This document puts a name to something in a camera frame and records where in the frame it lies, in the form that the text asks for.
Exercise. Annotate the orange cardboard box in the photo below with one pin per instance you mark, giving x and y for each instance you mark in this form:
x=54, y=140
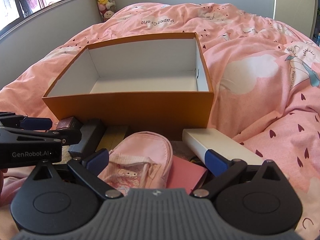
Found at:
x=130, y=110

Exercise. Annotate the pink snap wallet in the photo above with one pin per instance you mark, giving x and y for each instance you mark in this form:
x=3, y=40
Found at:
x=186, y=173

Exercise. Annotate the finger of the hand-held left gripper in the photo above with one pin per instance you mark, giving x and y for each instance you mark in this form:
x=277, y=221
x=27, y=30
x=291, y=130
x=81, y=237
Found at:
x=37, y=123
x=37, y=136

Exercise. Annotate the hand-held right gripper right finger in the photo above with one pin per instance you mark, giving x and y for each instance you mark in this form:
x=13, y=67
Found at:
x=215, y=161

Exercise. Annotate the long white box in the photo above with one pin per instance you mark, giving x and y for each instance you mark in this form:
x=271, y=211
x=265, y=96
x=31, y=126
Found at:
x=225, y=142

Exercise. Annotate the pink printed blanket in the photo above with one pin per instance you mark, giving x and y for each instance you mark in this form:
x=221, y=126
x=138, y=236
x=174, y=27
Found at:
x=250, y=42

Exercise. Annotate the white door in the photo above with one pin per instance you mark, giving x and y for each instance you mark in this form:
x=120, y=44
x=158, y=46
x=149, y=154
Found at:
x=297, y=2

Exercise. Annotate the pink fabric pouch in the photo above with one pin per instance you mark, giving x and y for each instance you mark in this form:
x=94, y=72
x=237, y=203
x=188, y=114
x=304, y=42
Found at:
x=142, y=152

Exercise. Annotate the clear tube of plush toys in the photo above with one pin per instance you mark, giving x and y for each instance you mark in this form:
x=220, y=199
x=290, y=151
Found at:
x=106, y=0

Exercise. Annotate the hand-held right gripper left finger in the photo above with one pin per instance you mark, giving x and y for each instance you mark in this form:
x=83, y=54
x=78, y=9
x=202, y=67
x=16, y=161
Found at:
x=98, y=158

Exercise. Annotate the dark illustrated card box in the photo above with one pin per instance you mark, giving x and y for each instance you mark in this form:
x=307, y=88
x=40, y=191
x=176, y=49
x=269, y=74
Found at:
x=87, y=137

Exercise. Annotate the small maroon box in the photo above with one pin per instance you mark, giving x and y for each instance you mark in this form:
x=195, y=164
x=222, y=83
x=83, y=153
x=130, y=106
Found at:
x=66, y=123

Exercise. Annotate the gold box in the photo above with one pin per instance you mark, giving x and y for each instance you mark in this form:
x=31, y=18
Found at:
x=115, y=136

